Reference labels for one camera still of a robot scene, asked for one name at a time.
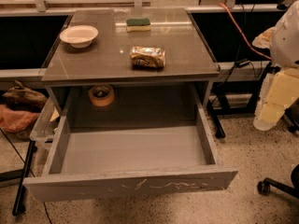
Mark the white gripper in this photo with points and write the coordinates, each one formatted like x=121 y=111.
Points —
x=286 y=44

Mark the orange drink can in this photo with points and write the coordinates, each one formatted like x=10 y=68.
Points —
x=147 y=57

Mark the grey open top drawer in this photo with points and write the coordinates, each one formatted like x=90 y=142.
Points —
x=150 y=140

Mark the black power adapter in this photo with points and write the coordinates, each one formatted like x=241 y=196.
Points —
x=242 y=63

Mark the black office chair base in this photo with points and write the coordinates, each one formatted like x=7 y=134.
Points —
x=263 y=187

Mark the green yellow sponge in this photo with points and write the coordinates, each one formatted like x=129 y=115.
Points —
x=136 y=25

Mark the roll of masking tape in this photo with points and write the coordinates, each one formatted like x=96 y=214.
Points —
x=101 y=95

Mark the white bowl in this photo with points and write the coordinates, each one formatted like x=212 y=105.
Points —
x=79 y=36

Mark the clear plastic bin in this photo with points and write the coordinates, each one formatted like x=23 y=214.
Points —
x=46 y=125

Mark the brown bag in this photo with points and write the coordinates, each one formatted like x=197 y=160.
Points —
x=23 y=98

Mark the orange cloth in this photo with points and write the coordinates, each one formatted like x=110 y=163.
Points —
x=15 y=121

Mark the black stand leg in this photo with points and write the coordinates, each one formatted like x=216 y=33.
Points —
x=19 y=207

